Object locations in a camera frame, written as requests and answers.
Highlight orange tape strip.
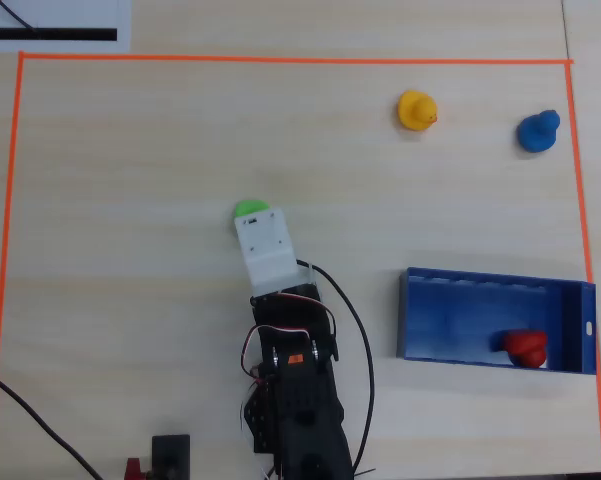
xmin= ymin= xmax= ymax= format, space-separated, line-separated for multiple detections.
xmin=18 ymin=51 xmax=575 ymax=66
xmin=0 ymin=52 xmax=26 ymax=480
xmin=563 ymin=60 xmax=601 ymax=474

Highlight yellow rubber duck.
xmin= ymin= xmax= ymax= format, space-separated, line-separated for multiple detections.
xmin=396 ymin=89 xmax=439 ymax=132

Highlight black camera cable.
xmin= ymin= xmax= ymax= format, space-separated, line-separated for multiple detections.
xmin=296 ymin=258 xmax=377 ymax=479

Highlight black table clamp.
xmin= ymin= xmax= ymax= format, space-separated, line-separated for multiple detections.
xmin=124 ymin=434 xmax=192 ymax=480

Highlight green rubber duck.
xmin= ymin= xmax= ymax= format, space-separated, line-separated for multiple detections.
xmin=233 ymin=199 xmax=270 ymax=220

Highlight thick black cable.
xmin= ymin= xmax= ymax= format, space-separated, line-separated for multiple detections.
xmin=0 ymin=364 xmax=105 ymax=480

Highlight thin black cable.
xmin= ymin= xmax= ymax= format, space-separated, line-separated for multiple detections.
xmin=0 ymin=0 xmax=39 ymax=34

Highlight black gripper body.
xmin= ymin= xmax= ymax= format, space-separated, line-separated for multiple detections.
xmin=250 ymin=281 xmax=324 ymax=320

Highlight blue rubber duck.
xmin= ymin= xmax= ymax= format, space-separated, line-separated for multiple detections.
xmin=517 ymin=109 xmax=562 ymax=153

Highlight blue plastic box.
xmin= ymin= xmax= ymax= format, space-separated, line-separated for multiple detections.
xmin=396 ymin=266 xmax=598 ymax=376

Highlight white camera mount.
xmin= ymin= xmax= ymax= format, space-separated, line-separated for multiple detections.
xmin=233 ymin=206 xmax=302 ymax=297

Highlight white paper with black stripe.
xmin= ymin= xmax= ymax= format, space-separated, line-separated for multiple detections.
xmin=0 ymin=0 xmax=132 ymax=54

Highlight red white servo wires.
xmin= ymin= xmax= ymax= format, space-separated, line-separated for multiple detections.
xmin=239 ymin=292 xmax=337 ymax=381

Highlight red rubber duck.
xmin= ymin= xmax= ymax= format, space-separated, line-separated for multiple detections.
xmin=503 ymin=329 xmax=549 ymax=370

